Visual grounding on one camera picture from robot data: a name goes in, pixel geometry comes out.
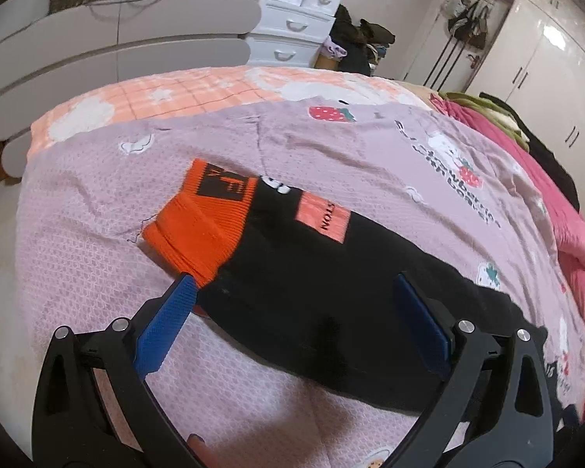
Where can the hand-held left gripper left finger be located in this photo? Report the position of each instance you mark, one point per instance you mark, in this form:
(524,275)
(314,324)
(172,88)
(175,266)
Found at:
(168,319)

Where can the white drawer cabinet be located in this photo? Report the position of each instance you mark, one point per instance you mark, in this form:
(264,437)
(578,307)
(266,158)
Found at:
(292,24)

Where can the orange checked bedsheet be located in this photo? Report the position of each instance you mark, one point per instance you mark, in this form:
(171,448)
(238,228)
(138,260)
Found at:
(200,90)

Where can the white door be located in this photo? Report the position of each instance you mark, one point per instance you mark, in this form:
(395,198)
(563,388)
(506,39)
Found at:
(429,24)

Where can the white wardrobe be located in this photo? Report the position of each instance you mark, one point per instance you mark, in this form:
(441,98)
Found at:
(551,58)

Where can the black cloth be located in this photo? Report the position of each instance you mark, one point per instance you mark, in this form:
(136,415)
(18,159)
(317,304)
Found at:
(546,156)

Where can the green blanket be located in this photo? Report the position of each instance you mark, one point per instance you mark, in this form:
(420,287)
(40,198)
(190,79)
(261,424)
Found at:
(487,112)

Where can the pink quilt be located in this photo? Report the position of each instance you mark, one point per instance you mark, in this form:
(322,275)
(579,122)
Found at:
(551,204)

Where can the purple cloth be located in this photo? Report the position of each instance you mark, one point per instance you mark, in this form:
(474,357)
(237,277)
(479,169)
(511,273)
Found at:
(335,49)

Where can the pile of dark clothes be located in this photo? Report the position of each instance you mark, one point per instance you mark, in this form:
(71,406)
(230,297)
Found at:
(358,44)

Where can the hanging bags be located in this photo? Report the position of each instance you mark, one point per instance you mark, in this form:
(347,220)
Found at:
(468,22)

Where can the person's left hand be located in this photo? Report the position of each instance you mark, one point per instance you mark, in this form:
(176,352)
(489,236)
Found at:
(196,451)

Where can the grey padded headboard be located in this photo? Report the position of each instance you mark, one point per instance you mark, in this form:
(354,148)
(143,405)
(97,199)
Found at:
(126,34)

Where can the black poles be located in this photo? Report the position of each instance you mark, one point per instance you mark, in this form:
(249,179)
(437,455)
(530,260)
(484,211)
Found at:
(441,61)

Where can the black and orange sweater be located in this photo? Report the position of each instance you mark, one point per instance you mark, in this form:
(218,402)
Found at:
(312,292)

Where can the pink strawberry printed blanket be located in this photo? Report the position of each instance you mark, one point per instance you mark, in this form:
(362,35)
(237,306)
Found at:
(321,156)

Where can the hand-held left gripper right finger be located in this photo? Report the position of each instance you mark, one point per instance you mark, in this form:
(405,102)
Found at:
(421,321)

